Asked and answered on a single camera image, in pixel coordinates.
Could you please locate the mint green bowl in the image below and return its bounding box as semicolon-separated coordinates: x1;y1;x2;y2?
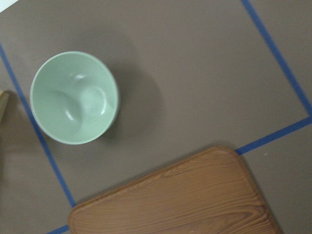
30;51;120;145

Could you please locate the wooden cutting board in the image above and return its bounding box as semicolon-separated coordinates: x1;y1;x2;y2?
68;146;281;234

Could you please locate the light wooden stand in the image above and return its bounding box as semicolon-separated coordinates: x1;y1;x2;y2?
0;90;9;122

